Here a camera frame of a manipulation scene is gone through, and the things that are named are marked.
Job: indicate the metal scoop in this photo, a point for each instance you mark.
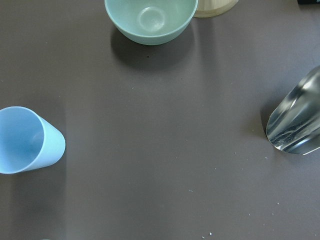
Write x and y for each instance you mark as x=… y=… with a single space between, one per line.
x=294 y=126

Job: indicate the wooden cup rack stand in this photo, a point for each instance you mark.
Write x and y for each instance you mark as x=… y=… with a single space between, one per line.
x=212 y=8

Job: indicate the green bowl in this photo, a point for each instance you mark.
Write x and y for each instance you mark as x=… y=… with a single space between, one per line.
x=151 y=22

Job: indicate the blue cup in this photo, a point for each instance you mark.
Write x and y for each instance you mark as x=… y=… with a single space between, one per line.
x=27 y=141

